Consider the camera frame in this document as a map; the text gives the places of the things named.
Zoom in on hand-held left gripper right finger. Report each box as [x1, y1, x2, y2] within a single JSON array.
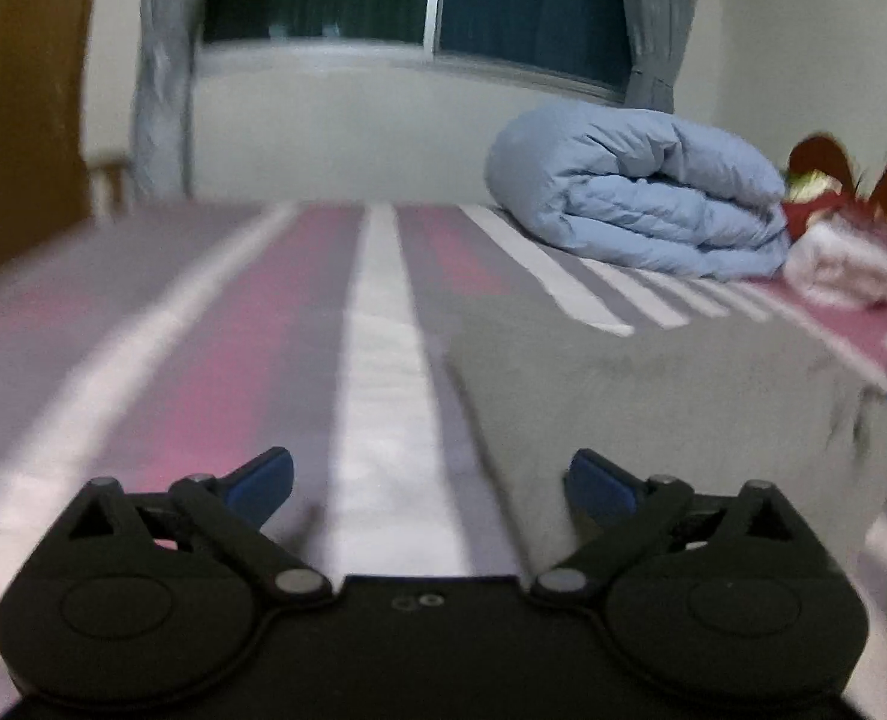
[[531, 448, 823, 605]]

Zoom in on folded white pink blanket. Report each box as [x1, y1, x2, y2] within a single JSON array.
[[784, 214, 887, 310]]

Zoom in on grey curtain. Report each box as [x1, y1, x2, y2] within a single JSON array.
[[132, 0, 205, 203], [614, 0, 706, 115]]

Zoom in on brown wooden door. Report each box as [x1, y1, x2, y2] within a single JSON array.
[[0, 0, 109, 290]]

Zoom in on wooden chair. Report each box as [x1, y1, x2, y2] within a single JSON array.
[[83, 152, 136, 222]]

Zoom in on dark window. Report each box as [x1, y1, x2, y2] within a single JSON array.
[[199, 0, 635, 102]]

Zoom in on grey pants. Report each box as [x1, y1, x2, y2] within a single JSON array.
[[443, 291, 887, 587]]

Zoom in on folded light blue duvet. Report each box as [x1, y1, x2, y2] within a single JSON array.
[[484, 105, 793, 280]]

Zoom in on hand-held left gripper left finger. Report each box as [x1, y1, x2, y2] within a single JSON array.
[[64, 448, 333, 605]]

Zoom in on pink grey striped bed sheet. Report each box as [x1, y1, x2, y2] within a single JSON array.
[[0, 199, 887, 720]]

